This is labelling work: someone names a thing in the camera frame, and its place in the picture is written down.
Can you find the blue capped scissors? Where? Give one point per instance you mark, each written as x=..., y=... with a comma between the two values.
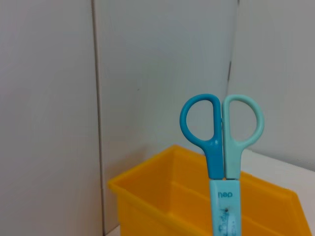
x=224, y=196

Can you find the yellow plastic bin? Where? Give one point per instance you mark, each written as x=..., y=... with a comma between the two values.
x=160, y=196

